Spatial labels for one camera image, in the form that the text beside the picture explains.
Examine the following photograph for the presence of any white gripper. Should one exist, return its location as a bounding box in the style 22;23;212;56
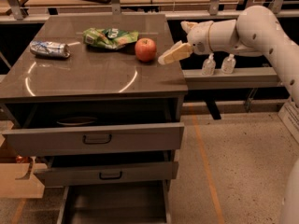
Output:
158;21;213;65

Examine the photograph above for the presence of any red apple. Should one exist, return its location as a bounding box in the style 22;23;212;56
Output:
135;38;157;63

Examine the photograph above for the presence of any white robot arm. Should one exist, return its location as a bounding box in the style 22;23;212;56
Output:
169;6;299;224

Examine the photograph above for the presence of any grey top drawer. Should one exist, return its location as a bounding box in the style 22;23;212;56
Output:
3;122;184;156

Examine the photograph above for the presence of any grey drawer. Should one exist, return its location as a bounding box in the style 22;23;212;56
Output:
3;122;184;156
57;181;171;224
35;161;178;187

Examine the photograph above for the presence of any grey drawer cabinet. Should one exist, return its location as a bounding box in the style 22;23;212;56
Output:
0;14;188;224

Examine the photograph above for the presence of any plate in top drawer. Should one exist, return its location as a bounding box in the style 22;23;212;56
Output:
57;117;97;127

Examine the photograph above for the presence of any grey middle drawer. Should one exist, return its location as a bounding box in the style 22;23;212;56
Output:
35;161;178;187

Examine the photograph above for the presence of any grey bottom drawer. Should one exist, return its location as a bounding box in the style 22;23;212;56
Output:
57;181;171;224

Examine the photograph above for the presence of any left clear sanitizer bottle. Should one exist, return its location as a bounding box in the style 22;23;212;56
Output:
202;53;216;76

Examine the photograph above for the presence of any clear sanitizer bottle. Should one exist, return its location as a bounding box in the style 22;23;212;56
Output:
221;54;236;74
202;53;216;76

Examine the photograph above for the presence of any right clear sanitizer bottle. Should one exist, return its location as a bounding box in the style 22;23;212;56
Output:
221;54;236;74

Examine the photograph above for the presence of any green chip bag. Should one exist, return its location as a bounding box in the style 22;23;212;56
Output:
83;28;139;50

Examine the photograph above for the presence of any white sign board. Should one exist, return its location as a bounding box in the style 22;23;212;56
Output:
278;101;299;143

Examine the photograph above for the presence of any crushed silver blue can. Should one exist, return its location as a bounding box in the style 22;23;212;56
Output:
30;41;70;59

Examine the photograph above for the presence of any cardboard box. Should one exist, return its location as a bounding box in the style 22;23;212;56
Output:
0;121;45;199

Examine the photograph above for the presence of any grey metal shelf rail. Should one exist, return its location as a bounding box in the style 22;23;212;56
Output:
183;67;281;91

